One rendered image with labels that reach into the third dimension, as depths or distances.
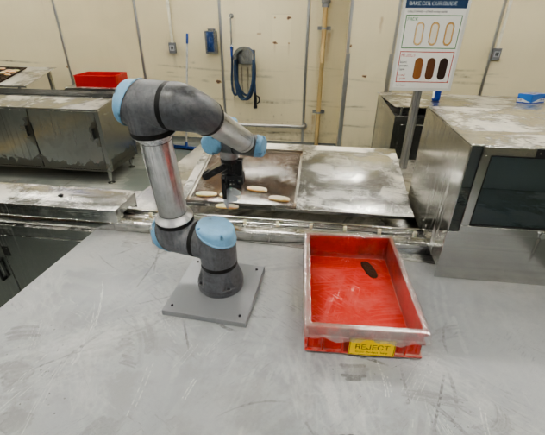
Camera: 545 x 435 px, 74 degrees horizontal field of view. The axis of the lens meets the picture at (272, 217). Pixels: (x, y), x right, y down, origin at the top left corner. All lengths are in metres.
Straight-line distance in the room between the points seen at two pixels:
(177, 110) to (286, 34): 4.20
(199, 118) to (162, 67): 4.59
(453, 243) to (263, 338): 0.71
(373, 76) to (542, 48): 1.97
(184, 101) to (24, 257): 1.36
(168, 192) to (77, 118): 3.21
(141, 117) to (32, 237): 1.12
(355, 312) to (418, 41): 1.48
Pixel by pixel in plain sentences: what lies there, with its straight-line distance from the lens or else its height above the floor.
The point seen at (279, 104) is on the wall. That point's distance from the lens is 5.14.
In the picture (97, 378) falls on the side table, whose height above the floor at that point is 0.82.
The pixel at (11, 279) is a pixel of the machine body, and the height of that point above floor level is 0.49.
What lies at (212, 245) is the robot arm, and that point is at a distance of 1.06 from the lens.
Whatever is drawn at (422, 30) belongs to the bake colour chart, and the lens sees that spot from 2.18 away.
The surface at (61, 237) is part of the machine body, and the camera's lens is 1.84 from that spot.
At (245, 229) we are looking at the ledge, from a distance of 1.47.
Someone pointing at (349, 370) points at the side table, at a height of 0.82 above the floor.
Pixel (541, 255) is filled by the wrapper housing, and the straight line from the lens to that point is 1.48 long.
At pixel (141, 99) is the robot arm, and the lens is 0.93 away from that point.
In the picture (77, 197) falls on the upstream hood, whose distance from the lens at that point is 1.81.
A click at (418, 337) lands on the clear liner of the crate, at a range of 1.03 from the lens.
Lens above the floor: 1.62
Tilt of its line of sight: 29 degrees down
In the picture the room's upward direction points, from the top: 1 degrees clockwise
